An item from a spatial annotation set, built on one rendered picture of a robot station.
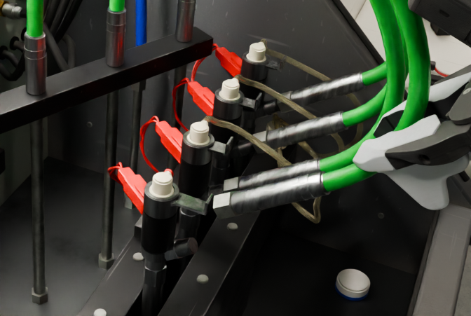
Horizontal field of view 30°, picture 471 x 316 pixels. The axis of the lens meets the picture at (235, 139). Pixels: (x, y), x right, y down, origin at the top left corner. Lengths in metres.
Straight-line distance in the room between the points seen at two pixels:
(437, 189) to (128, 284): 0.33
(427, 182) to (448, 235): 0.39
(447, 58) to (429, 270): 0.40
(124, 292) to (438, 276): 0.32
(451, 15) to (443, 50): 0.74
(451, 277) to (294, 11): 0.32
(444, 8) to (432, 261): 0.47
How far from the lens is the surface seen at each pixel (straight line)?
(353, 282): 1.04
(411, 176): 0.59
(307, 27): 0.95
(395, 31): 0.66
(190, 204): 0.70
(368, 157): 0.59
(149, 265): 0.75
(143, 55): 0.88
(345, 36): 0.94
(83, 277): 1.02
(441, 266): 0.93
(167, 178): 0.70
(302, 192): 0.65
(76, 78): 0.84
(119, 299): 0.79
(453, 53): 1.25
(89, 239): 1.06
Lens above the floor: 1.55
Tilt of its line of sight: 35 degrees down
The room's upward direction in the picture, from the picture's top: 8 degrees clockwise
